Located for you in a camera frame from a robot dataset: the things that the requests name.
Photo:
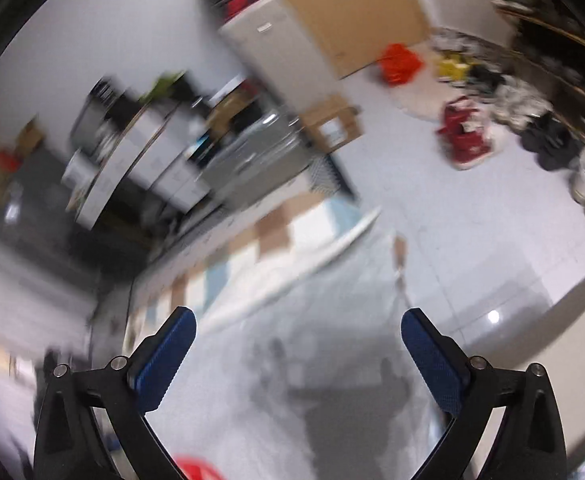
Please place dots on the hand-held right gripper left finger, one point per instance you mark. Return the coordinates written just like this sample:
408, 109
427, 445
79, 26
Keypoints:
165, 360

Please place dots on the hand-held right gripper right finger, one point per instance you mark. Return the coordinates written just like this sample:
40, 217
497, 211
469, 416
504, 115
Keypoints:
432, 360

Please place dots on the grey printed hoodie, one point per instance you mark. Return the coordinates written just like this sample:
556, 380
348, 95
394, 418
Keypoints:
297, 360

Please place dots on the beige blue plaid bed sheet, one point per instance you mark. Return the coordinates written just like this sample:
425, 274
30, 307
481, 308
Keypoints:
272, 240

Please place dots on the white desk with drawers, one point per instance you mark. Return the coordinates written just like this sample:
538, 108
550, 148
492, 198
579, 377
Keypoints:
132, 160

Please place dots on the silver case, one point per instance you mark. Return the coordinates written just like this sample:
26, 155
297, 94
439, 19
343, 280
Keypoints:
252, 165

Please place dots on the round pale rug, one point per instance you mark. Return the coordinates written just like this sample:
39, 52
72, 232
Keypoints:
422, 102

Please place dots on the pile of scattered shoes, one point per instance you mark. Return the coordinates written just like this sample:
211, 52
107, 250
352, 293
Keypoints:
522, 100

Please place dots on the red plastic bag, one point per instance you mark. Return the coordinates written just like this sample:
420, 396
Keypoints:
397, 62

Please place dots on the white suitcase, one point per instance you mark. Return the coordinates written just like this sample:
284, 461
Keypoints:
272, 40

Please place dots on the wooden shoe rack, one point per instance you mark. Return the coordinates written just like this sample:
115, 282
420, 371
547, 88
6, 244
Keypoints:
562, 30

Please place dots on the wooden door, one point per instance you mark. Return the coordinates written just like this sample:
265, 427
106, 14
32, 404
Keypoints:
362, 10

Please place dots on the black red shoe box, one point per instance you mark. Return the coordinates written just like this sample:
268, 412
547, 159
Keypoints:
237, 5

